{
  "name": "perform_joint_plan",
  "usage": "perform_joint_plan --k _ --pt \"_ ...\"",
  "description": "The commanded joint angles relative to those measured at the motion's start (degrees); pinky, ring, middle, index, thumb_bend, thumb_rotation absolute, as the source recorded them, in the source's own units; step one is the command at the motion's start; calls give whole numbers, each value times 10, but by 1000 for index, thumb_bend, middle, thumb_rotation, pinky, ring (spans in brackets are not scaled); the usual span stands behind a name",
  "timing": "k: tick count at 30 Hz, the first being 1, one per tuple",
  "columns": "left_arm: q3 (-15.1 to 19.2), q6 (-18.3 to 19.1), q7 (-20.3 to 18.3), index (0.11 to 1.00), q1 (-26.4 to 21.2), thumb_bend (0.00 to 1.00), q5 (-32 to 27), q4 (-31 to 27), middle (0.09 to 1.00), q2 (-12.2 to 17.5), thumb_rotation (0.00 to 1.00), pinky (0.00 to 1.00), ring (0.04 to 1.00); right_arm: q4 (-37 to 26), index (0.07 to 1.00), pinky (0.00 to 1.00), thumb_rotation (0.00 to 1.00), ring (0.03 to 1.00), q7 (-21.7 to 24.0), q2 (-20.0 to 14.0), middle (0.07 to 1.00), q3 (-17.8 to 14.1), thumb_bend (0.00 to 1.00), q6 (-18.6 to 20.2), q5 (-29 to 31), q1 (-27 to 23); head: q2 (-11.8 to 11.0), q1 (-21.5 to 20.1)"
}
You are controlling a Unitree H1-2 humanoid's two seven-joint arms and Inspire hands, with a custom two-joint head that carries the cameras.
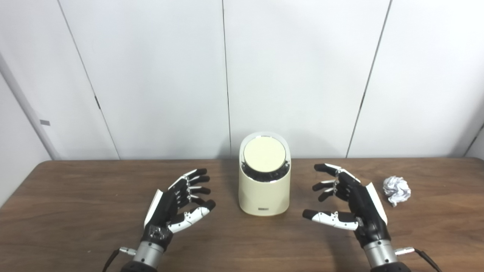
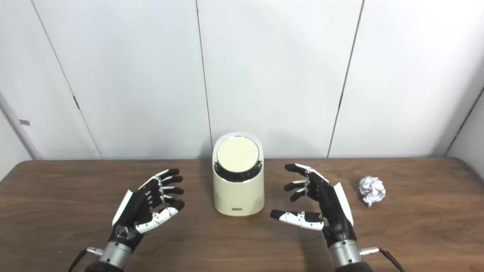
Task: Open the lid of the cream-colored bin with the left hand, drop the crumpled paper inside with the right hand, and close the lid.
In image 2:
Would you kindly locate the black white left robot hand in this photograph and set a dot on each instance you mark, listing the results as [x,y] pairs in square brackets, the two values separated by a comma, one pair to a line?
[134,211]

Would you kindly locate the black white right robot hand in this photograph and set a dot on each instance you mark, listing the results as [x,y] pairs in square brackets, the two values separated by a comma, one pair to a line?
[334,215]

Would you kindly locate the white paper ball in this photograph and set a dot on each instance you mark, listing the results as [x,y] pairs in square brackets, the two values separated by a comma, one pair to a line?
[372,189]

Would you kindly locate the cream-colored desktop trash bin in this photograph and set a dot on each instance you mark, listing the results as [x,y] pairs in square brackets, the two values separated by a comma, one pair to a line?
[238,196]

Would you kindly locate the cream round bin lid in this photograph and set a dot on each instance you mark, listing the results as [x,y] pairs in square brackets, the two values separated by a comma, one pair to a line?
[237,153]

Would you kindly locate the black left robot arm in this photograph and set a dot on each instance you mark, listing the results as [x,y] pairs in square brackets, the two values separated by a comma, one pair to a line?
[113,257]

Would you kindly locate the black wall panel hinge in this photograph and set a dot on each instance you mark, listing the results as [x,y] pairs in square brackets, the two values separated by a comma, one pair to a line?
[76,102]

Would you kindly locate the small grey wall tag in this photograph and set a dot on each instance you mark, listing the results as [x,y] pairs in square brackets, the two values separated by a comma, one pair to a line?
[24,122]

